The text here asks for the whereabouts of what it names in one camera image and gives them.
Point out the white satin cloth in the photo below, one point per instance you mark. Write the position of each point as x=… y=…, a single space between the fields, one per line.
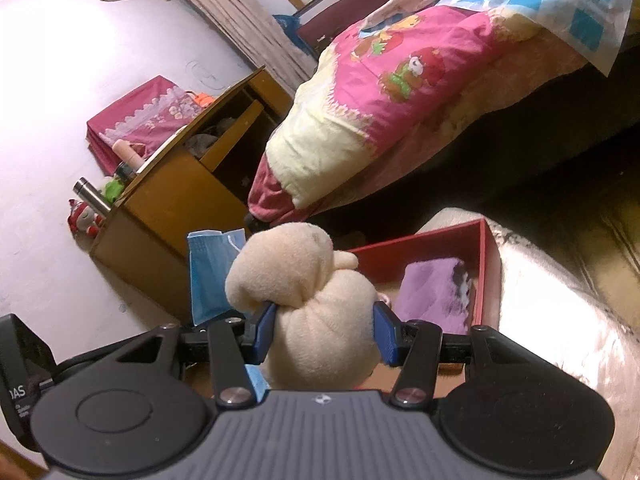
x=540 y=320

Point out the small orange item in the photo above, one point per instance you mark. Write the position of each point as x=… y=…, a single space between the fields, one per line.
x=202 y=98

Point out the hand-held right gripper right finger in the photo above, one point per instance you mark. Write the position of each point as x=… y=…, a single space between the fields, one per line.
x=385 y=335

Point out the wooden cabinet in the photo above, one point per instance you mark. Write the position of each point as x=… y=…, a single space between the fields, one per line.
x=160 y=200

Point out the red cardboard box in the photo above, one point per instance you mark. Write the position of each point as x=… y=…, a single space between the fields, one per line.
x=492 y=270

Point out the blue white checked blanket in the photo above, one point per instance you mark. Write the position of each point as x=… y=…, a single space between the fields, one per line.
x=575 y=15

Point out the green plush toy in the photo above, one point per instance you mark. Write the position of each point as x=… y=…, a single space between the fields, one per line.
x=114 y=188

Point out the beige curtain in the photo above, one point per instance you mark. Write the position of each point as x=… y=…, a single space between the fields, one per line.
x=235 y=15

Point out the dark red bed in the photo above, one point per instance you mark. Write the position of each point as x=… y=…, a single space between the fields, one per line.
x=350 y=15

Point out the beige plush toy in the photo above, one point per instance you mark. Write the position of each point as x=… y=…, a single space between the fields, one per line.
x=310 y=310

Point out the blue face mask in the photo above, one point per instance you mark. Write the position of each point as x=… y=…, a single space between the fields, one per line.
x=210 y=270

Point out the grey cloth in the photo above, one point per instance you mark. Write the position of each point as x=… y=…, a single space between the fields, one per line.
x=210 y=137

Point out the blue bag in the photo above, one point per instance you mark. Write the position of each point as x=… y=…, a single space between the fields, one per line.
x=292 y=32

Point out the purple cloth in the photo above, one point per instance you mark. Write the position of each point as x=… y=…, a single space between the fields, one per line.
x=430 y=290

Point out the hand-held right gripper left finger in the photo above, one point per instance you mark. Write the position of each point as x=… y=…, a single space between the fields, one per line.
x=264 y=332

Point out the pink cartoon quilt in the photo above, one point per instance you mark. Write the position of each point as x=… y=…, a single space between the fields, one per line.
x=360 y=110

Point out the dark jar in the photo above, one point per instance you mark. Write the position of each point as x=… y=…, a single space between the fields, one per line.
x=125 y=172

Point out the pink storage bag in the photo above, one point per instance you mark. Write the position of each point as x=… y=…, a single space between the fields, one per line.
x=135 y=120

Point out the steel thermos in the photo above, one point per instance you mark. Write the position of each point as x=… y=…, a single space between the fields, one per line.
x=92 y=196

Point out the red santa plush toy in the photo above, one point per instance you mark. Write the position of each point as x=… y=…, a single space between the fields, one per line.
x=84 y=217

